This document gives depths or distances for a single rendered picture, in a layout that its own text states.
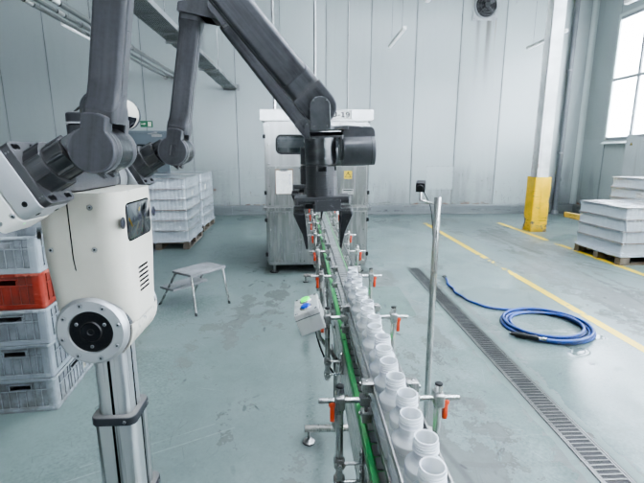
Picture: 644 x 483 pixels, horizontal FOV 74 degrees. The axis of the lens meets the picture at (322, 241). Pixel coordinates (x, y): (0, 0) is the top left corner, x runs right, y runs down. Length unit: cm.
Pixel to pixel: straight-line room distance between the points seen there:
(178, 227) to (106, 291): 638
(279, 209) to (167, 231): 254
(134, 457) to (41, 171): 76
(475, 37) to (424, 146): 282
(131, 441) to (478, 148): 1121
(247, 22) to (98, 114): 29
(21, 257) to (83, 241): 200
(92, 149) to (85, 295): 38
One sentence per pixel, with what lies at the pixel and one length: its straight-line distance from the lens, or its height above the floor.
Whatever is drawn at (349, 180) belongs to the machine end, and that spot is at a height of 123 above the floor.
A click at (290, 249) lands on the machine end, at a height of 33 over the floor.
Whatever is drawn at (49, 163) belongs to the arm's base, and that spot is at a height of 156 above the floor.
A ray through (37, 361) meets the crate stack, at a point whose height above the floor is 33.
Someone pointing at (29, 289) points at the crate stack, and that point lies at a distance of 306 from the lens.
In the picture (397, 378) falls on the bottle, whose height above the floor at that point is 115.
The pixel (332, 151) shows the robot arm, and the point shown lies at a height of 158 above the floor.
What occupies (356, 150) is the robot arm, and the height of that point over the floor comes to 158.
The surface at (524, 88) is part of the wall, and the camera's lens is 1242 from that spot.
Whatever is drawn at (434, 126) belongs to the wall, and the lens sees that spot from 1151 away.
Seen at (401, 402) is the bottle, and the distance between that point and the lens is 80.
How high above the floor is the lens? 158
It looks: 12 degrees down
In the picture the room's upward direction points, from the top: straight up
